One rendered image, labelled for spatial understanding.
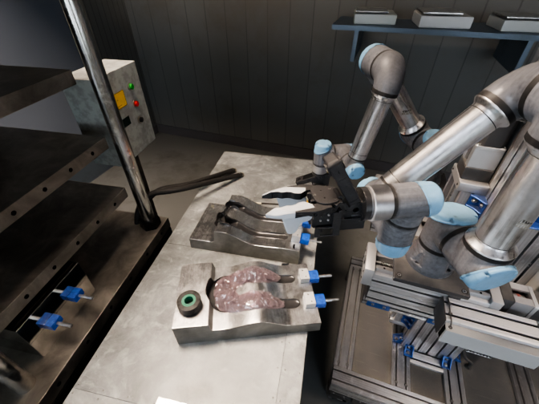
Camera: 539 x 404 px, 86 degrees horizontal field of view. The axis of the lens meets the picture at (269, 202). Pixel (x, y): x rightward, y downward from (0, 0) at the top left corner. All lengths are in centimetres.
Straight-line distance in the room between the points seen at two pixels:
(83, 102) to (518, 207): 148
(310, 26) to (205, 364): 281
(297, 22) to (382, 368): 280
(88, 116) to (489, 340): 167
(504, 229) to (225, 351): 88
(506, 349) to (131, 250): 145
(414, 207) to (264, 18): 282
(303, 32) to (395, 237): 266
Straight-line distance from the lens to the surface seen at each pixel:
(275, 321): 107
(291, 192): 60
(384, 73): 117
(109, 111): 128
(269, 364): 110
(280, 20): 321
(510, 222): 84
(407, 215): 65
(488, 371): 205
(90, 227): 134
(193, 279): 116
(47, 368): 133
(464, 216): 99
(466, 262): 92
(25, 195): 113
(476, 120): 79
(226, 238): 128
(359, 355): 181
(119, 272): 145
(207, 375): 110
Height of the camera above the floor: 182
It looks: 39 degrees down
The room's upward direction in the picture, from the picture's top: straight up
